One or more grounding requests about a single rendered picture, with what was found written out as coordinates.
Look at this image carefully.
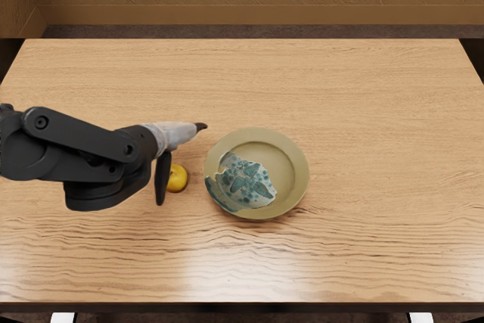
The yellow orange fruit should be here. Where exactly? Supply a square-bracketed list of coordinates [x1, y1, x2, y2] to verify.
[166, 163, 189, 194]

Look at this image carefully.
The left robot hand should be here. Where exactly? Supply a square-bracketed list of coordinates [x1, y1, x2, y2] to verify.
[140, 121, 209, 207]

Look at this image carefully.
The olive plate with teal pattern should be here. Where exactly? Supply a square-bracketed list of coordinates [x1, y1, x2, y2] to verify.
[203, 127, 311, 221]

